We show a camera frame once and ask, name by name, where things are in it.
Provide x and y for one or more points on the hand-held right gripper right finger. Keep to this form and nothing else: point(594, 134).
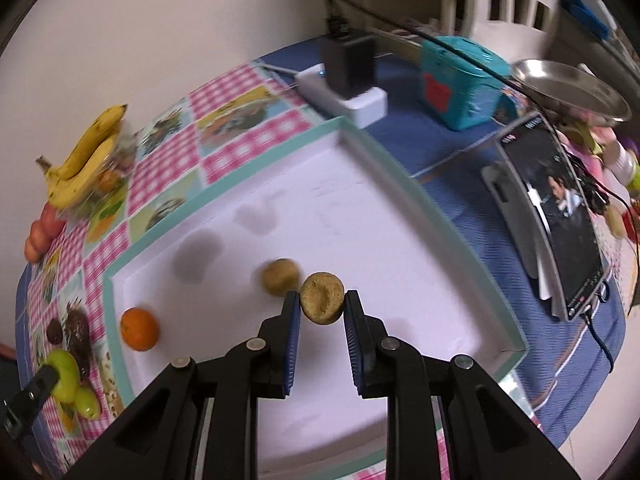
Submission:
point(353, 350)

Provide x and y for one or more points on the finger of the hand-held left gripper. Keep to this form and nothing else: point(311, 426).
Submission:
point(27, 397)

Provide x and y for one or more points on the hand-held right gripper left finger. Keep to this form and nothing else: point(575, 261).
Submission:
point(291, 345)

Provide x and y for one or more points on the green pear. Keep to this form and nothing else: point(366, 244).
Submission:
point(86, 403)
point(64, 375)

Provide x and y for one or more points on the brown sapodilla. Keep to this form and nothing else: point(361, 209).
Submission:
point(322, 299)
point(279, 276)

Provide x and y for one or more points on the orange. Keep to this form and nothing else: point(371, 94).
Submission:
point(140, 329)

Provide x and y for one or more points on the white tray with teal rim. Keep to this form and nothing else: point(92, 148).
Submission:
point(350, 210)

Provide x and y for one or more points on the red apple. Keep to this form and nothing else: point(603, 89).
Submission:
point(51, 220)
point(35, 247)

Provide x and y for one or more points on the blue cloth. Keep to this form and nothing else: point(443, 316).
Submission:
point(450, 160)

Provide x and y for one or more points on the yellow banana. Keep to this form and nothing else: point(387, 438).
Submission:
point(82, 180)
point(97, 135)

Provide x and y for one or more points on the white power strip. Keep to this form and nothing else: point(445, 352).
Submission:
point(365, 105)

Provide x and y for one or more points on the tablet with dark screen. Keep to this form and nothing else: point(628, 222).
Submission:
point(565, 210)

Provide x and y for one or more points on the clear plastic bag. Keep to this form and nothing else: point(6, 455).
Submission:
point(120, 157)

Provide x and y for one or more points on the pink checked printed tablecloth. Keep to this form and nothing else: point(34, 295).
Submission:
point(235, 87)

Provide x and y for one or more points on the black power adapter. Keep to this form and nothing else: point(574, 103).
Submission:
point(347, 65)

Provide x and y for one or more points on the teal plastic box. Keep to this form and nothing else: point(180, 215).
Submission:
point(465, 85)

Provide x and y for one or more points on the small black plug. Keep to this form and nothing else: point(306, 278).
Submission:
point(337, 22)

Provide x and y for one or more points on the pink and green toys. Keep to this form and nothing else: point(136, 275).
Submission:
point(612, 152)

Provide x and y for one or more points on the steel plate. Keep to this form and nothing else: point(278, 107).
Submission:
point(565, 85)

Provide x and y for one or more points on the blue plastic object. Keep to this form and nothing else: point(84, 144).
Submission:
point(585, 7)

